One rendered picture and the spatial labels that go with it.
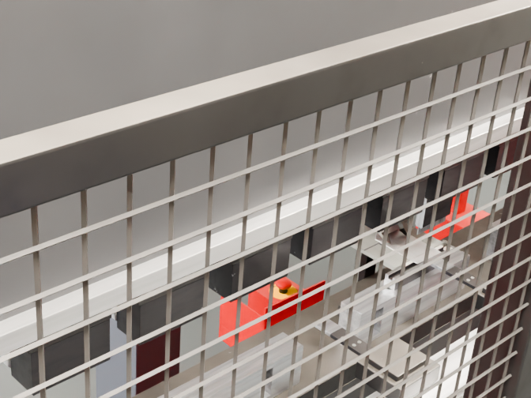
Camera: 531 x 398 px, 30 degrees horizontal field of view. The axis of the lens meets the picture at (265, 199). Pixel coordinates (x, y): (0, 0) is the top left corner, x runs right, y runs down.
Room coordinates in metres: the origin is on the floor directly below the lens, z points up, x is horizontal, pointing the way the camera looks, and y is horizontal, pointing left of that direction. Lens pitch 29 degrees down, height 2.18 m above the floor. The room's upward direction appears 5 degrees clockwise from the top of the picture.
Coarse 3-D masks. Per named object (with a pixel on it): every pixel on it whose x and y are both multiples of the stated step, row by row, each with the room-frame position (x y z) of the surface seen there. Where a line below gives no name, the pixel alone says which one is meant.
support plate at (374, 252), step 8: (408, 224) 2.08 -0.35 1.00; (416, 232) 2.05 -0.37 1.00; (368, 240) 1.99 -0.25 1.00; (424, 240) 2.01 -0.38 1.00; (432, 240) 2.01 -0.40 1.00; (376, 248) 1.96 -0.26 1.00; (368, 256) 1.93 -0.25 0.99; (376, 256) 1.92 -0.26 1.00; (392, 256) 1.93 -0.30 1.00; (400, 256) 1.93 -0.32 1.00; (384, 264) 1.90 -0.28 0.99; (392, 264) 1.89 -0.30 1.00; (400, 264) 1.90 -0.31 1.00
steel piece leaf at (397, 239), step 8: (376, 232) 1.99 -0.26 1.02; (392, 232) 2.03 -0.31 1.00; (400, 232) 2.04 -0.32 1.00; (376, 240) 1.99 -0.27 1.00; (392, 240) 2.00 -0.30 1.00; (400, 240) 2.00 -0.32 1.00; (392, 248) 1.96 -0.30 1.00; (416, 248) 1.97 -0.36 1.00; (424, 248) 1.97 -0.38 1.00; (432, 248) 1.97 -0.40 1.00; (408, 256) 1.93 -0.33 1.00; (416, 256) 1.93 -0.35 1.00
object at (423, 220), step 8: (424, 200) 1.89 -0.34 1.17; (448, 200) 1.95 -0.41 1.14; (424, 208) 1.89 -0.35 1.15; (432, 208) 1.91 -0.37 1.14; (440, 208) 1.93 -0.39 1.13; (448, 208) 1.95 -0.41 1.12; (416, 216) 1.90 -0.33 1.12; (424, 216) 1.89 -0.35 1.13; (440, 216) 1.94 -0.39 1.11; (416, 224) 1.90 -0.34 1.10; (424, 224) 1.90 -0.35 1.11
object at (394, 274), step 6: (444, 252) 1.97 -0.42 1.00; (432, 258) 1.93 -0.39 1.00; (414, 264) 1.91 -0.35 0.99; (420, 264) 1.90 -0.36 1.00; (396, 270) 1.87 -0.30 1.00; (408, 270) 1.87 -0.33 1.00; (420, 270) 1.90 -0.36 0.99; (426, 270) 1.91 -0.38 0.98; (390, 276) 1.85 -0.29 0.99; (396, 276) 1.84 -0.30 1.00; (408, 276) 1.86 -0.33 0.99; (414, 276) 1.88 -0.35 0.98; (384, 282) 1.85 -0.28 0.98; (408, 282) 1.87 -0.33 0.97; (390, 288) 1.84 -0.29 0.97; (396, 288) 1.84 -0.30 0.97
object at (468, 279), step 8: (432, 264) 1.90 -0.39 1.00; (440, 264) 1.90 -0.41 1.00; (448, 264) 1.91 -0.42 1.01; (448, 272) 1.87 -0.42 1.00; (456, 272) 1.87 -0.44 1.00; (464, 280) 1.84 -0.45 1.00; (472, 280) 1.84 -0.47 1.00; (480, 280) 1.85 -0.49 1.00; (480, 296) 1.76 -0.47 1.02; (480, 304) 1.76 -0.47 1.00
